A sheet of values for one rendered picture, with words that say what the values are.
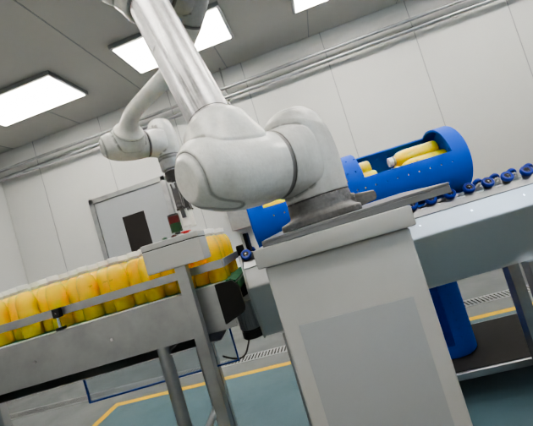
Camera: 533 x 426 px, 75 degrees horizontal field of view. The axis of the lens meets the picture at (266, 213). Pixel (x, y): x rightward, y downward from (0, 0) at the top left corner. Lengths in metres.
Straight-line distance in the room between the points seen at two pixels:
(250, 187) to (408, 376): 0.47
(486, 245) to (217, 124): 1.18
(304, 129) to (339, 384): 0.53
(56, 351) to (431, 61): 5.00
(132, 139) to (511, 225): 1.43
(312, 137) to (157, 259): 0.68
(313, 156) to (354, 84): 4.34
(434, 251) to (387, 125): 3.63
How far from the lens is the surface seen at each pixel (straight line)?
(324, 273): 0.71
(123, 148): 1.34
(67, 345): 1.53
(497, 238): 1.58
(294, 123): 0.79
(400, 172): 1.41
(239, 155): 0.65
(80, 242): 5.94
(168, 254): 1.19
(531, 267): 1.67
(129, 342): 1.42
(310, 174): 0.75
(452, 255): 1.51
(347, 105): 4.98
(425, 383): 0.79
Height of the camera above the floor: 1.03
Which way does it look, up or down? 3 degrees up
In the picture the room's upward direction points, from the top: 17 degrees counter-clockwise
